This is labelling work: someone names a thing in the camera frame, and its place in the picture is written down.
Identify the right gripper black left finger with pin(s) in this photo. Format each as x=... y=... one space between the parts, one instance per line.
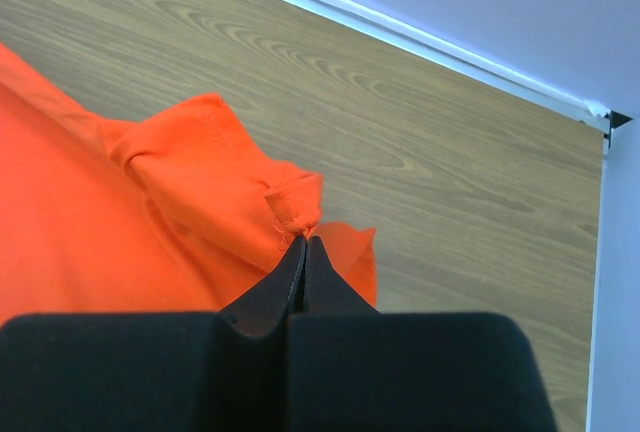
x=187 y=371

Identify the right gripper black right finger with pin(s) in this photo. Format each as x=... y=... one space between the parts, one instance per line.
x=352 y=368

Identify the orange t shirt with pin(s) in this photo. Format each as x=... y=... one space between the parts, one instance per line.
x=180 y=212

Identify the aluminium frame rail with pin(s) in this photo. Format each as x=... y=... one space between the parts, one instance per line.
x=511 y=200

